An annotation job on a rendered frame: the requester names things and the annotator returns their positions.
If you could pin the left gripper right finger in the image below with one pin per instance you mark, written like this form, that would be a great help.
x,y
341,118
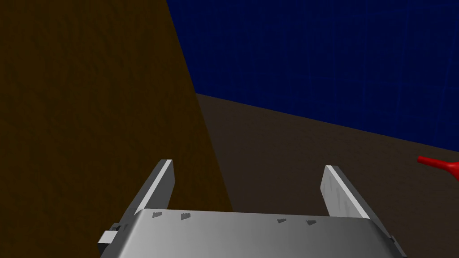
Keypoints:
x,y
342,195

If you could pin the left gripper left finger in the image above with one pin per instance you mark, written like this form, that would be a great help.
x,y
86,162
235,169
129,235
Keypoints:
x,y
157,190

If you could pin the red utensil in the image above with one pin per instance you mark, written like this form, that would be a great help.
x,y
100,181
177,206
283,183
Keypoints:
x,y
439,165

